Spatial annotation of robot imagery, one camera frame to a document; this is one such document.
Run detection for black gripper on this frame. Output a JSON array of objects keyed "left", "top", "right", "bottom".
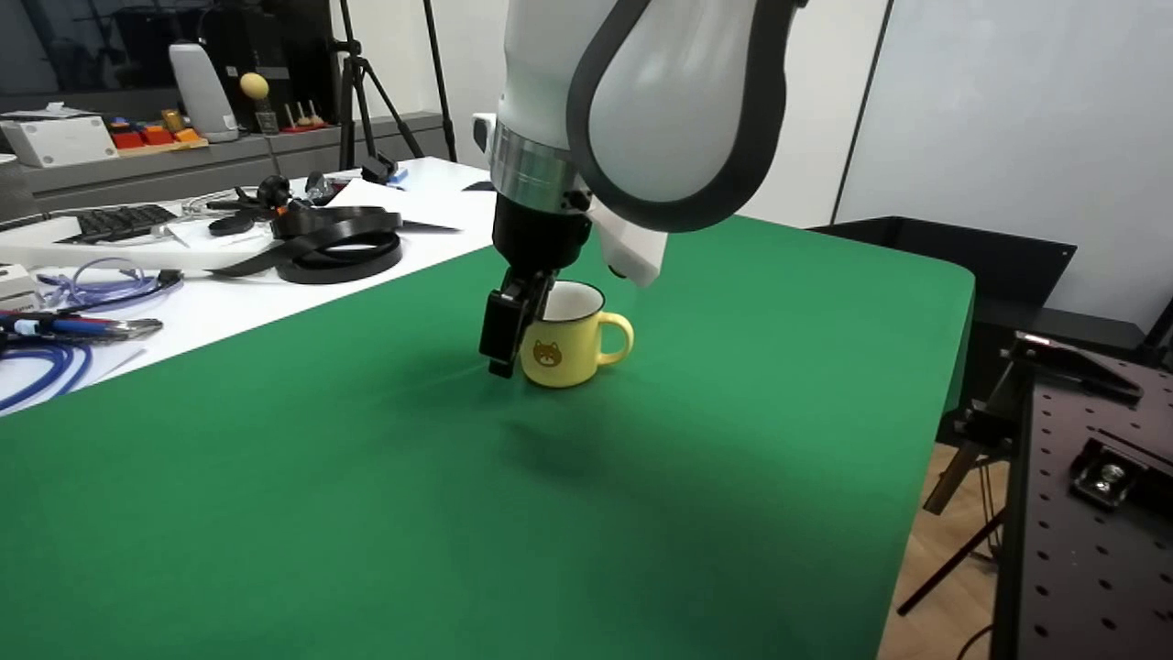
[{"left": 476, "top": 190, "right": 590, "bottom": 382}]

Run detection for yellow enamel mug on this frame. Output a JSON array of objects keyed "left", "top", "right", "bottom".
[{"left": 516, "top": 278, "right": 636, "bottom": 391}]

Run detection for green table cloth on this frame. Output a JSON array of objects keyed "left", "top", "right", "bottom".
[{"left": 0, "top": 216, "right": 978, "bottom": 660}]

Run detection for thin black stand pole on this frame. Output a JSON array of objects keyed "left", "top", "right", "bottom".
[{"left": 419, "top": 0, "right": 463, "bottom": 166}]

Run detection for white upright speaker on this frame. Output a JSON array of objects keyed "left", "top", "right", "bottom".
[{"left": 166, "top": 40, "right": 246, "bottom": 146}]

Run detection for black keyboard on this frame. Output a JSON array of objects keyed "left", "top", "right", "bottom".
[{"left": 69, "top": 200, "right": 183, "bottom": 245}]

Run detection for orange red small items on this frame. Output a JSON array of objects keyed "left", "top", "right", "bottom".
[{"left": 106, "top": 111, "right": 211, "bottom": 154}]

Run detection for black tripod legs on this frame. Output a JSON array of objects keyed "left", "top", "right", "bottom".
[{"left": 893, "top": 363, "right": 1017, "bottom": 623}]

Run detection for small white box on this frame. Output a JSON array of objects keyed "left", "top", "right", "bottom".
[{"left": 0, "top": 107, "right": 122, "bottom": 171}]

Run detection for black perforated breadboard table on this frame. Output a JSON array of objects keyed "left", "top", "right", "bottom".
[{"left": 988, "top": 326, "right": 1173, "bottom": 660}]

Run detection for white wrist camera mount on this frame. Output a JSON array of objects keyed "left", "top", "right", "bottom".
[{"left": 581, "top": 199, "right": 674, "bottom": 293}]

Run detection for black coiled cable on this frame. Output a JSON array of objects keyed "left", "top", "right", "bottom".
[{"left": 266, "top": 199, "right": 408, "bottom": 288}]

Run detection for black camera tripod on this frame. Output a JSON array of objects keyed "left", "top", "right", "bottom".
[{"left": 327, "top": 0, "right": 428, "bottom": 174}]

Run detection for blue coiled cable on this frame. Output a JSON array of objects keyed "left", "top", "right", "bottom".
[{"left": 0, "top": 258, "right": 187, "bottom": 415}]

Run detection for black metal clamp mount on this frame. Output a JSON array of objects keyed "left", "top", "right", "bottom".
[{"left": 1068, "top": 435, "right": 1173, "bottom": 513}]

